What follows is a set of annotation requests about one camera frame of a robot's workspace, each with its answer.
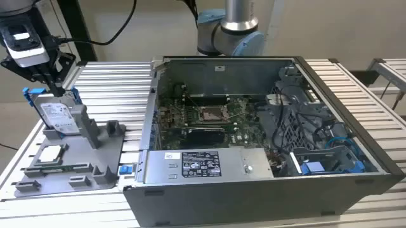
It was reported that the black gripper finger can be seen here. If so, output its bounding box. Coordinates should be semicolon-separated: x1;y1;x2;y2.
47;78;68;97

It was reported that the hard disk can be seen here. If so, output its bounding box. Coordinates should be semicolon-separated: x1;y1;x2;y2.
22;87;84;138

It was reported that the grey disk bay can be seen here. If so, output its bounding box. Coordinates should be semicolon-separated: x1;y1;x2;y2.
290;144;366;177

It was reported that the silver CPU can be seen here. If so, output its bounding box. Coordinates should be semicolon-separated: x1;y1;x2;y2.
36;145;66;164

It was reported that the grey parts rack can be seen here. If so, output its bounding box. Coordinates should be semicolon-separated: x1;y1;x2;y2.
14;104;127;198

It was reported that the green RAM stick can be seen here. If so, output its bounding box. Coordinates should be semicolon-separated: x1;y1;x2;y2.
27;163;91;172

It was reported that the silver power supply unit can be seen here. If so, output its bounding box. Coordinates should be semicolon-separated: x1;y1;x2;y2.
142;147;275;185

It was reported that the black RAM slot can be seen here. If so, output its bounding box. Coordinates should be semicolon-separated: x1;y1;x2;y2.
187;94;231;100
186;120;233;126

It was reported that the CPU socket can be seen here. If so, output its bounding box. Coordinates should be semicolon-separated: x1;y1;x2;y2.
198;104;231;122

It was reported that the black graphics card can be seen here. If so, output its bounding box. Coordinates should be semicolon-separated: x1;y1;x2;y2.
187;127;226;144

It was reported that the metal socket cover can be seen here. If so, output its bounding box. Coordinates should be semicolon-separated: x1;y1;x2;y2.
222;97;250;120

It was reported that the green motherboard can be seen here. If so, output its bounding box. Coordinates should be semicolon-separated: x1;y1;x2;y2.
157;95;270;150

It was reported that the dark grey PC case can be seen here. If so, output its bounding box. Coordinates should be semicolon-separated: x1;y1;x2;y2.
123;56;406;228

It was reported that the grey perforated drive cage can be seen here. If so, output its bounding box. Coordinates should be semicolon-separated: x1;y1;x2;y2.
263;80;337;152

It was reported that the blue carrier in bay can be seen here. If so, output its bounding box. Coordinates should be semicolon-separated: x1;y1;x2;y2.
301;162;326;176

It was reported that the slatted metal side table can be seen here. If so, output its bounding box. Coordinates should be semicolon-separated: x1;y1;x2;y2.
368;58;406;95

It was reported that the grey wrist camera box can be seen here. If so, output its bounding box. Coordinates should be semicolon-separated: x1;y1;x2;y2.
0;23;51;68

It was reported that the black camera cable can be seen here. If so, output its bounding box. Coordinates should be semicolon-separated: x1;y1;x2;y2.
51;0;138;47

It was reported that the black upright post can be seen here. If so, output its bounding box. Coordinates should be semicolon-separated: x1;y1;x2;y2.
60;0;99;62

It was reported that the thin wire locking lever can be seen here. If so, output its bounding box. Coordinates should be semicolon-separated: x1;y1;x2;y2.
190;96;203;111

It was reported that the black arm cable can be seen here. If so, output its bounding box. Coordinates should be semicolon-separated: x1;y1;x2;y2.
183;0;201;21

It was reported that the blue wire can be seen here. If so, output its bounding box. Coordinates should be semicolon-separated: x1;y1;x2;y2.
328;122;362;158

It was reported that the black table bracket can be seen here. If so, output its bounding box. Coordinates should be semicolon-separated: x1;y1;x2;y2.
350;70;381;87

